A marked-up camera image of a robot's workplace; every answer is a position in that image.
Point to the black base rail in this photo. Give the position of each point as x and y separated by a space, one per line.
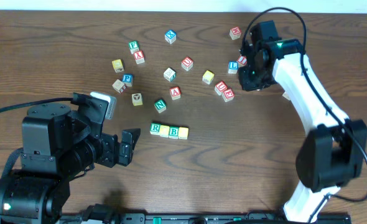
140 218

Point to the blue X block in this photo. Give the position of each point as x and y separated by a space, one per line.
170 36

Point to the red A block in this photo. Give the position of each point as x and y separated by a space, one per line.
175 93

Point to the red I block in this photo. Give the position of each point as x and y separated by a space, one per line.
242 61

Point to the white blank block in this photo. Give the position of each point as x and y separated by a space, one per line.
286 96

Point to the blue P block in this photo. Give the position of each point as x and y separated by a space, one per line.
127 79

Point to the red block top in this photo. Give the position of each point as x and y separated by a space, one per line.
235 33

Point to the red U block upper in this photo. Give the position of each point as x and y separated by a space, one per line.
187 63

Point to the green B block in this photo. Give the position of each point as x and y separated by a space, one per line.
173 132

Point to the white grey picture block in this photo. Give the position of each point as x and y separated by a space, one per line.
169 74

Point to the red U block lower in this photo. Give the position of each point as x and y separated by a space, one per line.
220 87

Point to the yellow picture block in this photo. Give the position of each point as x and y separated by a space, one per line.
137 99

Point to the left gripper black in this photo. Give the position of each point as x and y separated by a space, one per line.
109 150

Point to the green F block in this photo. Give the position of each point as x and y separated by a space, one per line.
133 46

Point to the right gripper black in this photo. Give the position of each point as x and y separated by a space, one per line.
252 80

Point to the red u block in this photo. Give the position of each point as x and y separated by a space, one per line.
220 87
187 63

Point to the yellow block O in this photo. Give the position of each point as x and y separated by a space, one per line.
164 131

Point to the beige red block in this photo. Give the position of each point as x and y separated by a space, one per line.
119 86

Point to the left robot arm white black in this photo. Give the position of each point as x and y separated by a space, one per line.
59 146

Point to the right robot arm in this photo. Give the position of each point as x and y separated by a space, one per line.
334 148

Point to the blue L block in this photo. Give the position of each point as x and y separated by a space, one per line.
233 67

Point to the green N block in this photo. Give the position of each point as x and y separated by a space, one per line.
160 105

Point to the green R block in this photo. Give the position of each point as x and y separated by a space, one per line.
155 128

